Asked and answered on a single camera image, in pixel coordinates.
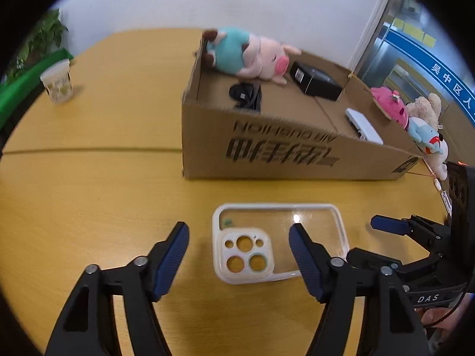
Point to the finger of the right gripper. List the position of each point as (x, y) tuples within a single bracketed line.
[(390, 225)]

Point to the black sunglasses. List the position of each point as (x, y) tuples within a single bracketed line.
[(247, 96)]

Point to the white switch box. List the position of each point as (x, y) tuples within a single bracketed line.
[(364, 128)]

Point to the clear white phone case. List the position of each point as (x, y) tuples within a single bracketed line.
[(250, 240)]

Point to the beige bear plush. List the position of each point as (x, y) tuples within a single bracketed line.
[(429, 109)]

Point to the shallow cardboard box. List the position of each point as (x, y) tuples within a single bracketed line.
[(295, 136)]

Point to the paper cup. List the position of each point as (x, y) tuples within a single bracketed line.
[(57, 81)]

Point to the black product box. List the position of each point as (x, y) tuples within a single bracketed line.
[(314, 82)]

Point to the person's right hand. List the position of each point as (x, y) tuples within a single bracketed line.
[(444, 329)]

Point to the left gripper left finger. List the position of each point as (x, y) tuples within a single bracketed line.
[(87, 326)]

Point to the yellow sticky notes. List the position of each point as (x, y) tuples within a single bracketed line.
[(414, 32)]

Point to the pink bear plush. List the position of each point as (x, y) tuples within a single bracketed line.
[(390, 103)]

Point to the large potted plant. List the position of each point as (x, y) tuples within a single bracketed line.
[(46, 37)]

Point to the pig plush toy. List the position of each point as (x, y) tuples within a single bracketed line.
[(236, 52)]

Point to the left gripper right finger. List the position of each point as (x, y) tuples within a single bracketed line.
[(390, 325)]

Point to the white tag on string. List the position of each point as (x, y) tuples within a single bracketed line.
[(444, 196)]

